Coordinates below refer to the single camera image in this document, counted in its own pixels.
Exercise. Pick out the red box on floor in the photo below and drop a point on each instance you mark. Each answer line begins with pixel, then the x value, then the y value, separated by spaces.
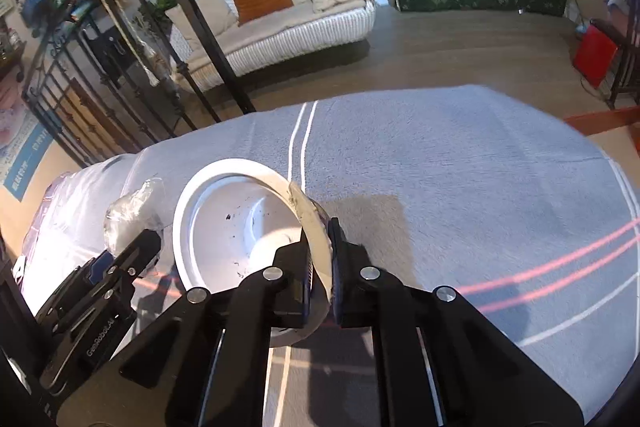
pixel 594 56

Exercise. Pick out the clear crumpled plastic wrap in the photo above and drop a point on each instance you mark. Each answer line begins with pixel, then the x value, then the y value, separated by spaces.
pixel 133 213

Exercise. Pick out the white wicker swing sofa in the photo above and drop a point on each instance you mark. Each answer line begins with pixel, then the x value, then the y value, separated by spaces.
pixel 254 34

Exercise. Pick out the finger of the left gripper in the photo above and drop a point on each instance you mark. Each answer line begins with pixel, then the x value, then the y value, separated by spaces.
pixel 93 271

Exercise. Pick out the grey striped bed sheet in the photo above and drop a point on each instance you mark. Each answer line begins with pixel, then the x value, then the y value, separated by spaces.
pixel 528 219

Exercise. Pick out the black iron bed frame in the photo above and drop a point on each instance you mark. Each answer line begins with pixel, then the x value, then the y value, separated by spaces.
pixel 107 78

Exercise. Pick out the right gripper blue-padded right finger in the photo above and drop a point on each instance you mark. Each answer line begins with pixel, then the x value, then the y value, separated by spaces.
pixel 438 360

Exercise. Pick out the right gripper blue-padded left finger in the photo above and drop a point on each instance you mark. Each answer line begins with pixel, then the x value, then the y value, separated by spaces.
pixel 204 361

